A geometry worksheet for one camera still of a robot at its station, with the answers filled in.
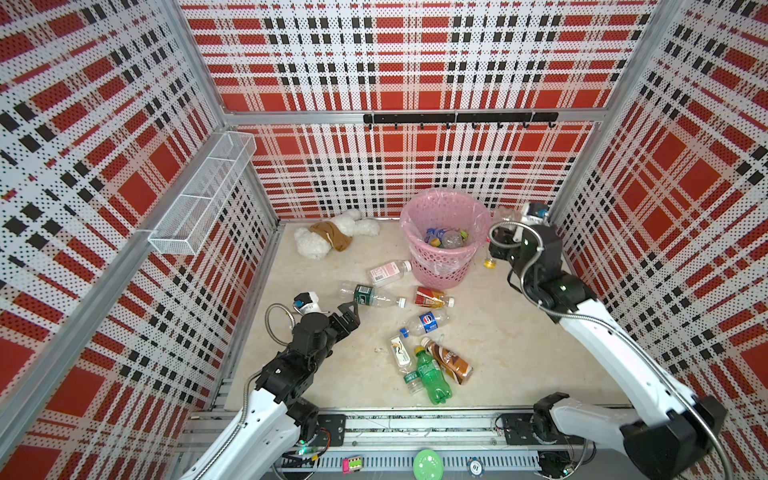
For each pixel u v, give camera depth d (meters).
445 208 0.99
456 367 0.78
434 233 0.98
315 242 1.04
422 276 0.96
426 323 0.88
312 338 0.56
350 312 0.72
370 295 0.93
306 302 0.68
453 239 0.90
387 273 1.01
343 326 0.68
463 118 0.90
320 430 0.73
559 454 0.70
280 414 0.51
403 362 0.80
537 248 0.51
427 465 0.66
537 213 0.60
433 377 0.77
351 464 0.67
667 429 0.36
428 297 0.93
